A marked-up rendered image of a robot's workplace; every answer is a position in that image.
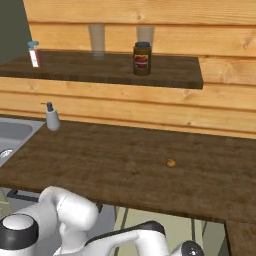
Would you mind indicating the grey soap dispenser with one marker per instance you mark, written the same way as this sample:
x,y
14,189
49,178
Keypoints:
x,y
52,118

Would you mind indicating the small orange-brown round food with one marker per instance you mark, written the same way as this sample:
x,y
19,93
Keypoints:
x,y
171,163

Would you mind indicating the blue-capped spice bottle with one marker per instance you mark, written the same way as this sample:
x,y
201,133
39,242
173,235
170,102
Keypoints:
x,y
34,54

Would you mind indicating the clear drinking glass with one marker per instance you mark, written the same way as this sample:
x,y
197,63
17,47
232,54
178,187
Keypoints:
x,y
97,40
145,34

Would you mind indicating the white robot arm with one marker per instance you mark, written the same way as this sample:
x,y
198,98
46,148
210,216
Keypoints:
x,y
71,213

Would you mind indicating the dark jar with red label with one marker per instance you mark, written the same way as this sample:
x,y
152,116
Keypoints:
x,y
142,58

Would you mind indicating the steel sink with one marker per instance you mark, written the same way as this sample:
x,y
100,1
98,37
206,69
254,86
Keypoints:
x,y
13,135

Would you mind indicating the dark wooden wall shelf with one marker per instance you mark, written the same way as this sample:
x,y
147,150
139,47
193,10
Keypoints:
x,y
110,68

